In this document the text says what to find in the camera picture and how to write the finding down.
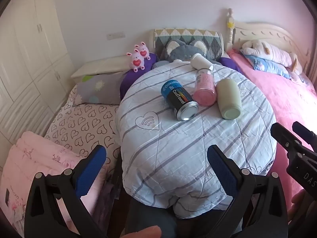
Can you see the heart print bedsheet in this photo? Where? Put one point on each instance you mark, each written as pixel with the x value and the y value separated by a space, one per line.
pixel 81 126

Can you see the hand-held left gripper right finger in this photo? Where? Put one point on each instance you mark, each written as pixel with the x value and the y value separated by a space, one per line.
pixel 223 171

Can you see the grey cat plush pillow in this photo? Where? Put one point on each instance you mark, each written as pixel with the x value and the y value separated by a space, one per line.
pixel 183 52

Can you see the white small bed board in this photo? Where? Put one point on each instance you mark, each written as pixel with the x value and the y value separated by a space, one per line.
pixel 99 67

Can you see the person's left hand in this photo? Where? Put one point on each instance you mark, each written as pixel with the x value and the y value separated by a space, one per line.
pixel 143 233

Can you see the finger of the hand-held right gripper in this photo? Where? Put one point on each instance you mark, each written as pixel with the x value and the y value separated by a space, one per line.
pixel 304 133
pixel 284 136

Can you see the white wall socket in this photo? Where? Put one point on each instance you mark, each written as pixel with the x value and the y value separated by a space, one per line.
pixel 115 35

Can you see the pink bunny toy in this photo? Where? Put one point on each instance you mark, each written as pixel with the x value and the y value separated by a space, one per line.
pixel 143 50
pixel 136 61

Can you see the dark purple cloth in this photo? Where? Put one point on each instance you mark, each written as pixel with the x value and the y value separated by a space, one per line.
pixel 109 203

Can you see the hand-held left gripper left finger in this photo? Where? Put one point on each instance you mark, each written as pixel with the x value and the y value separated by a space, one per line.
pixel 90 171

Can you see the white paper cup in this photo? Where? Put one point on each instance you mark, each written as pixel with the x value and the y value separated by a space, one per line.
pixel 201 61

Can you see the cream bed headboard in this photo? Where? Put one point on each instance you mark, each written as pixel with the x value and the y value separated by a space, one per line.
pixel 260 32

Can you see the person's right hand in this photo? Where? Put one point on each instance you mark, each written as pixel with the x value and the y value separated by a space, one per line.
pixel 298 200

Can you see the grey flower pillow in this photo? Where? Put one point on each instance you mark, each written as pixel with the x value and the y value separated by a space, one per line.
pixel 104 89

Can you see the pink glass cup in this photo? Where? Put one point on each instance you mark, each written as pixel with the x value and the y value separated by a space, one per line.
pixel 204 89

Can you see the white dog plush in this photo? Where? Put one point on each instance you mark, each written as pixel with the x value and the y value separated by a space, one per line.
pixel 272 52

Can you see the pink bed blanket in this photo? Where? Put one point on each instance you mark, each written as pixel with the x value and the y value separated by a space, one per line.
pixel 272 99

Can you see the pink folded quilt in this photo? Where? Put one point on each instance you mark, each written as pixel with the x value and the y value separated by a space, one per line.
pixel 37 161

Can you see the diamond pattern cushion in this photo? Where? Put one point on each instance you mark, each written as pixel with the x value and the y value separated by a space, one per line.
pixel 211 41

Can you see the white wardrobe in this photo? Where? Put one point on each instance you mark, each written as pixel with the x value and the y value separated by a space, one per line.
pixel 29 54

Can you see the pale green cylinder bottle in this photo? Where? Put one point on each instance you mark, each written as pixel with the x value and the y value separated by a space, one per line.
pixel 228 99

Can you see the striped white quilt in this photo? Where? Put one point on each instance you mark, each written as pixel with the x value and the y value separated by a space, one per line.
pixel 173 153

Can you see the blue and black can cup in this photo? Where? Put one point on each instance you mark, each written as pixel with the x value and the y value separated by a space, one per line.
pixel 178 99

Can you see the blue printed pillow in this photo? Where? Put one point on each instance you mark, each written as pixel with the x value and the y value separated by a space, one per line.
pixel 262 65

